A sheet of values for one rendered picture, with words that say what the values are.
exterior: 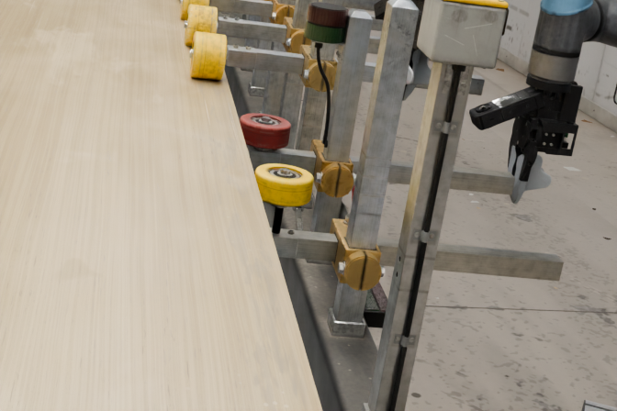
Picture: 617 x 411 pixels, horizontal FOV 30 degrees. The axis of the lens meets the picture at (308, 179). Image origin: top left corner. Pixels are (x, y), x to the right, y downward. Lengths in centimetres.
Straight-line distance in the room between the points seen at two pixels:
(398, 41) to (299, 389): 59
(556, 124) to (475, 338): 159
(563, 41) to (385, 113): 43
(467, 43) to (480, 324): 234
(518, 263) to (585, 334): 194
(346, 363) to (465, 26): 53
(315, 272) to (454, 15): 70
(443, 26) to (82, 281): 44
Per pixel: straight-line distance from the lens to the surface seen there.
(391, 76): 148
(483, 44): 120
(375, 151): 150
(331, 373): 150
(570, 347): 348
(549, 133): 187
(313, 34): 170
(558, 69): 183
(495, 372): 321
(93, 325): 108
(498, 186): 188
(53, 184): 142
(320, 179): 174
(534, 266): 167
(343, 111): 174
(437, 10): 119
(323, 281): 175
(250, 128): 176
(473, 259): 164
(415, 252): 127
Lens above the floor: 138
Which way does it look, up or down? 18 degrees down
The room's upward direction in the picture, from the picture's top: 9 degrees clockwise
